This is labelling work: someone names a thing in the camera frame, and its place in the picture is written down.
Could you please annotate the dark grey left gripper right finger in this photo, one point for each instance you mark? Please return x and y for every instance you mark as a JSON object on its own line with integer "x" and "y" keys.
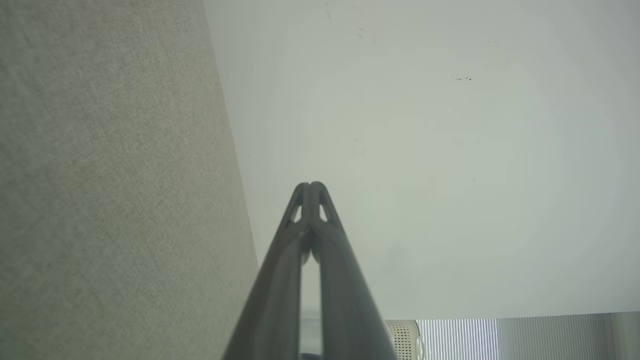
{"x": 345, "y": 310}

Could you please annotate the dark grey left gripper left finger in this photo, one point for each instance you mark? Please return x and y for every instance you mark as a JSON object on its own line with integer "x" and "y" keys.
{"x": 272, "y": 300}

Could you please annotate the white perforated basket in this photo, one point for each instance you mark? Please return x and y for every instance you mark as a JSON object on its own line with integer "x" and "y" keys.
{"x": 402, "y": 341}

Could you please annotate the white vertical window blind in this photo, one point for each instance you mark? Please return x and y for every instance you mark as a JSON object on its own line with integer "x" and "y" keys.
{"x": 457, "y": 340}

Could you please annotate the grey fabric sofa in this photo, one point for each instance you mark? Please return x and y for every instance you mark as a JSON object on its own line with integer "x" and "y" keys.
{"x": 110, "y": 190}

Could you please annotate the grey ribbed panel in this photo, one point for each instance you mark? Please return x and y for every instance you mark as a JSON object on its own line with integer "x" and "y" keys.
{"x": 550, "y": 337}

